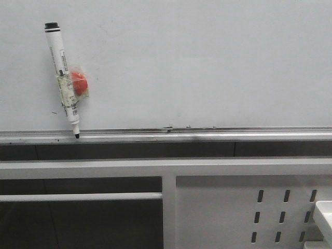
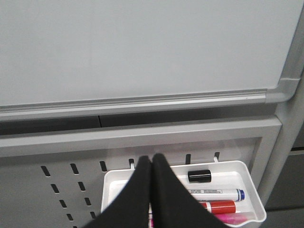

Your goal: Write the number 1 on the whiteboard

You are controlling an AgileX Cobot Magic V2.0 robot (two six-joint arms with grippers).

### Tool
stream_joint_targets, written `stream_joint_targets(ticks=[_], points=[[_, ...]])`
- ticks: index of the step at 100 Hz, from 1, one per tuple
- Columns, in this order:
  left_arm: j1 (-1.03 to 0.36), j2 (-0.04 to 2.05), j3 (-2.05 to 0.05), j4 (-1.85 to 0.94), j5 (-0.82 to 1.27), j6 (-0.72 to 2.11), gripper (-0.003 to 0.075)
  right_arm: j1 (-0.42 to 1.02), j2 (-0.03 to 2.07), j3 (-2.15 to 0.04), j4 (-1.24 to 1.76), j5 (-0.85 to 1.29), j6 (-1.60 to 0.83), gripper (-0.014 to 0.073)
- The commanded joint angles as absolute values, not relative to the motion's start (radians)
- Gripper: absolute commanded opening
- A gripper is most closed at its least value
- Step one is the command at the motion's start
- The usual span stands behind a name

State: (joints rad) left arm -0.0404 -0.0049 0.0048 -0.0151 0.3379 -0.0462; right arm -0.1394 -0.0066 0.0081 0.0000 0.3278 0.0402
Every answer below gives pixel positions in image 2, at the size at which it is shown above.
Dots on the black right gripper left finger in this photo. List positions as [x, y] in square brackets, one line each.
[130, 209]

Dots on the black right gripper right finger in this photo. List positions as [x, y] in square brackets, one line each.
[172, 205]

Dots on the white marker with blue cap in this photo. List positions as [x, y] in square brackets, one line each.
[235, 195]

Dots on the black marker cap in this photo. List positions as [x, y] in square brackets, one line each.
[199, 176]

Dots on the red marker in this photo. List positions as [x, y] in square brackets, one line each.
[219, 207]

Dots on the pink highlighter marker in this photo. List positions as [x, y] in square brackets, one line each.
[236, 219]

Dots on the grey perforated stand panel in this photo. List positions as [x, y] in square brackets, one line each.
[55, 180]

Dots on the white whiteboard with aluminium frame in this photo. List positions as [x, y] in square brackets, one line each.
[63, 58]

